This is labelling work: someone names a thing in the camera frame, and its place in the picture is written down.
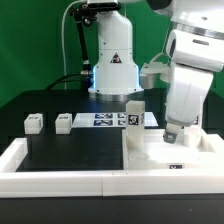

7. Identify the white cable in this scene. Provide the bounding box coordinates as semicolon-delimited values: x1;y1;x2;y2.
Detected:
60;0;88;90

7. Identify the white square tabletop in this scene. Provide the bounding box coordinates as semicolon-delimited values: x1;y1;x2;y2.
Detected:
122;129;224;170

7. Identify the white sheet with fiducial markers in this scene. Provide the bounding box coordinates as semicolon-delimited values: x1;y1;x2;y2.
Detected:
72;112;158;128

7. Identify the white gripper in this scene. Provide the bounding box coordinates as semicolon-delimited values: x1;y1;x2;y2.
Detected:
140;29;224;144

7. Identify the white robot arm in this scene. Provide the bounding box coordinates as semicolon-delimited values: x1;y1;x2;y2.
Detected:
87;0;224;143

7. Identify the white U-shaped obstacle fence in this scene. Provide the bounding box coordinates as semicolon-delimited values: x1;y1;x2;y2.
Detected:
0;138;224;198

